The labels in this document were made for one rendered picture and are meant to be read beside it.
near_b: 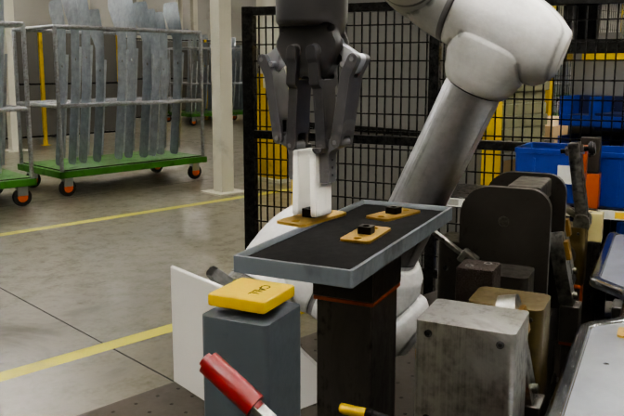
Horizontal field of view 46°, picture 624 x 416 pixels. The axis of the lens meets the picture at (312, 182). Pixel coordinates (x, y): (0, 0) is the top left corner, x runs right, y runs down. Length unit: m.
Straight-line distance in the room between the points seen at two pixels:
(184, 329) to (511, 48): 0.85
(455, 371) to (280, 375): 0.18
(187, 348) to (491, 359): 0.92
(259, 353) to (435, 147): 0.72
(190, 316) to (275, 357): 0.86
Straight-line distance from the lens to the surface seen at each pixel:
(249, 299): 0.67
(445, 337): 0.77
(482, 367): 0.77
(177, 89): 9.22
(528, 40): 1.22
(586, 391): 0.92
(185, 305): 1.54
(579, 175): 1.53
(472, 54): 1.24
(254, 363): 0.68
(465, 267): 1.01
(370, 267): 0.77
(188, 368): 1.59
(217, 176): 7.99
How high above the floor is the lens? 1.37
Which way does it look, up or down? 9 degrees down
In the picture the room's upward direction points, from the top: straight up
